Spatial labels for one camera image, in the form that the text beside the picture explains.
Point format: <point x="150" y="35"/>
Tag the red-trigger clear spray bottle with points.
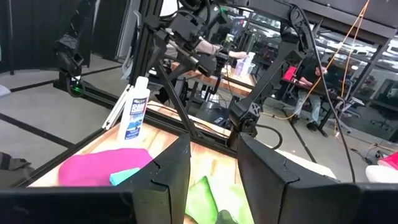
<point x="385" y="172"/>

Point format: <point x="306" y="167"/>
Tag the white bracket bars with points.
<point x="117" y="108"/>

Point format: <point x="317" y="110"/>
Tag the person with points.
<point x="311" y="74"/>
<point x="208" y="46"/>

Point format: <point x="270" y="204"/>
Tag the wooden background table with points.
<point x="236" y="84"/>

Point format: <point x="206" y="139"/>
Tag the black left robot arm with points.
<point x="273" y="71"/>

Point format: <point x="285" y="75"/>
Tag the blue sponge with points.
<point x="122" y="176"/>

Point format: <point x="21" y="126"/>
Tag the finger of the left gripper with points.
<point x="199" y="60"/>
<point x="222" y="59"/>

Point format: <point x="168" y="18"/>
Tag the grey office chair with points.
<point x="348" y="102"/>

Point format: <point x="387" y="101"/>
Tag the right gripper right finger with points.
<point x="273" y="193"/>

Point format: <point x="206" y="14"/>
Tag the white cleaner bottle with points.
<point x="135" y="112"/>

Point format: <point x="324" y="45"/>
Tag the black aluminium frame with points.
<point x="146" y="46"/>

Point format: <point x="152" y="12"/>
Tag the green microfibre cloth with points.
<point x="202" y="202"/>

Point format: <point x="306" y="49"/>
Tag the black background robot arm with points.
<point x="70" y="59"/>

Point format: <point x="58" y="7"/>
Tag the pink cloth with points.
<point x="93" y="168"/>

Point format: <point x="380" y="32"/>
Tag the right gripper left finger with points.
<point x="161" y="186"/>

